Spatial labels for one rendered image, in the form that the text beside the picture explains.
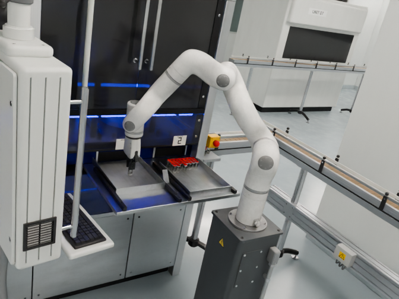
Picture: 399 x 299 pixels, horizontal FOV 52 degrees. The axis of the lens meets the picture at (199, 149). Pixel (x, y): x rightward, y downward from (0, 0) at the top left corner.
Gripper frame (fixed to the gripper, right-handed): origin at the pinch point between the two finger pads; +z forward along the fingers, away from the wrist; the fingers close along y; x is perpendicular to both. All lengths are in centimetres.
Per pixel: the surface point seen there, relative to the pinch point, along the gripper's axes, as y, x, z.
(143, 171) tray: -14.5, 14.0, 13.5
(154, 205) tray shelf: 18.6, 5.9, 12.6
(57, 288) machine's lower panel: -17, -29, 85
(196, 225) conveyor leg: -37, 71, 78
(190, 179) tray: -1.4, 35.6, 14.2
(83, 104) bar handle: 32, -33, -44
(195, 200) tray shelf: 18.3, 28.2, 13.7
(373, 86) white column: -23, 190, -30
